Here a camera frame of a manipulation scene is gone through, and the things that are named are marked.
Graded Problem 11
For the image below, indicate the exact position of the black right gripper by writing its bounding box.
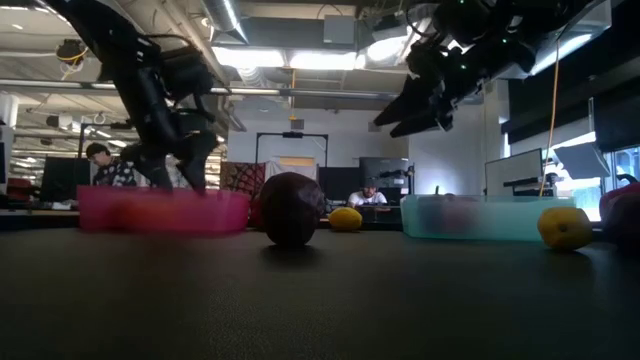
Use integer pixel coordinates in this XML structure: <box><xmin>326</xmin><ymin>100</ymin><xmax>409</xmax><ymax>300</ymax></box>
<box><xmin>372</xmin><ymin>33</ymin><xmax>497</xmax><ymax>140</ymax></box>

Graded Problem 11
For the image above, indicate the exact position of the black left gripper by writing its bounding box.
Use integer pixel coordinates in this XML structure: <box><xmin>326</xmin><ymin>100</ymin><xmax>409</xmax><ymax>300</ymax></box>
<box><xmin>119</xmin><ymin>99</ymin><xmax>220</xmax><ymax>196</ymax></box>

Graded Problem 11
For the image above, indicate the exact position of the dark red apple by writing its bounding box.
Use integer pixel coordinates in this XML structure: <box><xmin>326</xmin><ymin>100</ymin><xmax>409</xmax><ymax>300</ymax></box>
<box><xmin>258</xmin><ymin>171</ymin><xmax>327</xmax><ymax>248</ymax></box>

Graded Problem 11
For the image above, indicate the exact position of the yellow lemon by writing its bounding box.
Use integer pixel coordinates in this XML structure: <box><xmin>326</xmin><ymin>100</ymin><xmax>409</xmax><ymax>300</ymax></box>
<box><xmin>536</xmin><ymin>206</ymin><xmax>594</xmax><ymax>252</ymax></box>
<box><xmin>327</xmin><ymin>206</ymin><xmax>364</xmax><ymax>232</ymax></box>

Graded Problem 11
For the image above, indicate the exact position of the person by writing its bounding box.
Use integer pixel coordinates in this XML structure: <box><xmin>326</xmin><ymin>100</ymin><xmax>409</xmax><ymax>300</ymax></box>
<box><xmin>84</xmin><ymin>142</ymin><xmax>139</xmax><ymax>188</ymax></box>
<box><xmin>346</xmin><ymin>179</ymin><xmax>389</xmax><ymax>208</ymax></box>

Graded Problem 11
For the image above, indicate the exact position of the patterned red cloth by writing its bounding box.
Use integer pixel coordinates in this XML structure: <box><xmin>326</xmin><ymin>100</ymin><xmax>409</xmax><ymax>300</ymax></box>
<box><xmin>219</xmin><ymin>160</ymin><xmax>267</xmax><ymax>197</ymax></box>

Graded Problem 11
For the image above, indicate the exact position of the black monitor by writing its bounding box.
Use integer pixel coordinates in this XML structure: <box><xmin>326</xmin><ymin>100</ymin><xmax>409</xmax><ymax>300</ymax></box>
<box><xmin>39</xmin><ymin>156</ymin><xmax>92</xmax><ymax>204</ymax></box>
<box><xmin>358</xmin><ymin>156</ymin><xmax>412</xmax><ymax>190</ymax></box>

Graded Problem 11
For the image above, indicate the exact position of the pink plastic basket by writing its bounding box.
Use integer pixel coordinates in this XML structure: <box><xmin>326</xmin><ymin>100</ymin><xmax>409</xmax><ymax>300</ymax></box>
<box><xmin>76</xmin><ymin>184</ymin><xmax>252</xmax><ymax>235</ymax></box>

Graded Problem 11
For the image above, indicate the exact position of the black partition panel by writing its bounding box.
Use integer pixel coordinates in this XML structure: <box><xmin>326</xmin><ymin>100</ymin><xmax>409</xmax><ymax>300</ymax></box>
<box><xmin>317</xmin><ymin>165</ymin><xmax>362</xmax><ymax>202</ymax></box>

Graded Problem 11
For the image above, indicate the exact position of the ceiling light panel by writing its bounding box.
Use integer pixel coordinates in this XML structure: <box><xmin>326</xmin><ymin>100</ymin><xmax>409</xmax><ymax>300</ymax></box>
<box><xmin>288</xmin><ymin>51</ymin><xmax>359</xmax><ymax>72</ymax></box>
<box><xmin>211</xmin><ymin>46</ymin><xmax>287</xmax><ymax>70</ymax></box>

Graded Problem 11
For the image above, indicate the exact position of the grey-backed monitor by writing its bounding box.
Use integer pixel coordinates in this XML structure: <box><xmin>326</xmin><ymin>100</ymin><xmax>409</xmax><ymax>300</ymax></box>
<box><xmin>483</xmin><ymin>147</ymin><xmax>545</xmax><ymax>197</ymax></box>

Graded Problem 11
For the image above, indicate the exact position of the white cloth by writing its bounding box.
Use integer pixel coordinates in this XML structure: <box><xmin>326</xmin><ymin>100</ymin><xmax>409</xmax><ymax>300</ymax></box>
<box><xmin>264</xmin><ymin>158</ymin><xmax>319</xmax><ymax>182</ymax></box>

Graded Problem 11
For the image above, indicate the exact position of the horizontal grey pipe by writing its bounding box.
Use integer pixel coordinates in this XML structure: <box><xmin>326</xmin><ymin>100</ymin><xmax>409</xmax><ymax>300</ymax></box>
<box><xmin>0</xmin><ymin>78</ymin><xmax>401</xmax><ymax>104</ymax></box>

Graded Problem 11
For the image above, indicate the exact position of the teal plastic basket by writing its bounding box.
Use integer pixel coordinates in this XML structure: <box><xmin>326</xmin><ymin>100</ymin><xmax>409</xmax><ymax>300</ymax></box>
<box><xmin>399</xmin><ymin>193</ymin><xmax>577</xmax><ymax>243</ymax></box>

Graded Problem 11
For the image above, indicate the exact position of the red bin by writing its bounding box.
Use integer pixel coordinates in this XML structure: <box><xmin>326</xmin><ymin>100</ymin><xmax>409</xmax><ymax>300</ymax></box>
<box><xmin>5</xmin><ymin>177</ymin><xmax>35</xmax><ymax>202</ymax></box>

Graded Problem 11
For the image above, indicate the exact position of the tilted grey panel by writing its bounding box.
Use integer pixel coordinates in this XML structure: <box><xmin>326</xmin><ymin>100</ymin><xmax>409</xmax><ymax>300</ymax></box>
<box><xmin>552</xmin><ymin>142</ymin><xmax>612</xmax><ymax>181</ymax></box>

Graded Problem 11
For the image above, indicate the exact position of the black table mat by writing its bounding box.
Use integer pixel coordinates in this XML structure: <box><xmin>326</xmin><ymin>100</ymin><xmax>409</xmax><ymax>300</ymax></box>
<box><xmin>0</xmin><ymin>227</ymin><xmax>640</xmax><ymax>360</ymax></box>

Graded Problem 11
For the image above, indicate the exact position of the black stand frame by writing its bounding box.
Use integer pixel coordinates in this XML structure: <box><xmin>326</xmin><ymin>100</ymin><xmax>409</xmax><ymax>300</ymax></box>
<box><xmin>255</xmin><ymin>131</ymin><xmax>330</xmax><ymax>169</ymax></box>

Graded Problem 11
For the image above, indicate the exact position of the yellow hanging cable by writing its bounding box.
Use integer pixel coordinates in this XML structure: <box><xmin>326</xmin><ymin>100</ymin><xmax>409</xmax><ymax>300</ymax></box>
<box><xmin>537</xmin><ymin>37</ymin><xmax>561</xmax><ymax>197</ymax></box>

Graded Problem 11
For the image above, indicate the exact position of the yellow black cable reel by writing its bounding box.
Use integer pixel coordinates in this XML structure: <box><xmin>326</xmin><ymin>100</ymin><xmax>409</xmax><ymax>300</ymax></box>
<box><xmin>54</xmin><ymin>38</ymin><xmax>91</xmax><ymax>67</ymax></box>

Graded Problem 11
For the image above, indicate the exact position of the round silver duct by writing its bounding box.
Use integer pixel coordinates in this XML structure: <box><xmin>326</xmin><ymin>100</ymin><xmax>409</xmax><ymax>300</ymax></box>
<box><xmin>199</xmin><ymin>0</ymin><xmax>251</xmax><ymax>46</ymax></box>

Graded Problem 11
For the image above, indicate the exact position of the rectangular metal duct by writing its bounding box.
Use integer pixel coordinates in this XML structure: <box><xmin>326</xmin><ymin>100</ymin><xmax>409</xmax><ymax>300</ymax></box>
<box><xmin>529</xmin><ymin>0</ymin><xmax>614</xmax><ymax>77</ymax></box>

